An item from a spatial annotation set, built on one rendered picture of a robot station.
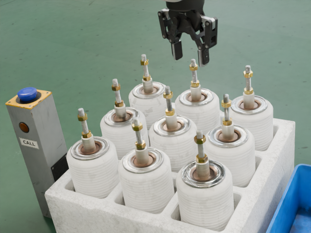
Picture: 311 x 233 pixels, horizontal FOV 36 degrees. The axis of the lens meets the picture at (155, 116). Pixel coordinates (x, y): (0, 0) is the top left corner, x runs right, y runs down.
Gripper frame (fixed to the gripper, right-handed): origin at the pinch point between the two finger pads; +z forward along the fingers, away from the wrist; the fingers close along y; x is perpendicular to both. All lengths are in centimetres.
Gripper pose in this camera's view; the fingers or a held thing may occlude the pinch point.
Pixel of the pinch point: (190, 56)
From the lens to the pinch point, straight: 100.4
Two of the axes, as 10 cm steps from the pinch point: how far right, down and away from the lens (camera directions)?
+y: -7.1, -2.8, 6.4
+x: -6.9, 4.4, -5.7
